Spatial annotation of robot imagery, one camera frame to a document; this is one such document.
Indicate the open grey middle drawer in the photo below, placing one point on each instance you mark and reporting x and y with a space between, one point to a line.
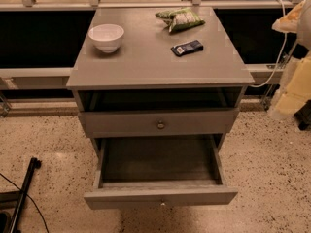
159 171

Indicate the metal railing frame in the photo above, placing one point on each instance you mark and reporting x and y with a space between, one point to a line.
41 39

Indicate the grey wooden drawer cabinet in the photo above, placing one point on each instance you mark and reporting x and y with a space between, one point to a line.
145 75

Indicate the white ceramic bowl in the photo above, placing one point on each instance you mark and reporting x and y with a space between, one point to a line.
106 37

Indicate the dark blue snack bar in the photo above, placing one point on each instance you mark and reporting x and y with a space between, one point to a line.
187 48

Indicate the green jalapeno chip bag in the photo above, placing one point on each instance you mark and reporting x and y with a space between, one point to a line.
181 19

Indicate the black stand leg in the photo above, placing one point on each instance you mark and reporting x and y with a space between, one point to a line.
9 223

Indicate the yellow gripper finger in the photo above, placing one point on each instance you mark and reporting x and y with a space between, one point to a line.
289 22
294 90

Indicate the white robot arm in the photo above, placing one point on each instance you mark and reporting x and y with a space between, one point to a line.
303 34

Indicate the closed grey upper drawer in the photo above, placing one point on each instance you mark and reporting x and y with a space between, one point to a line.
152 123

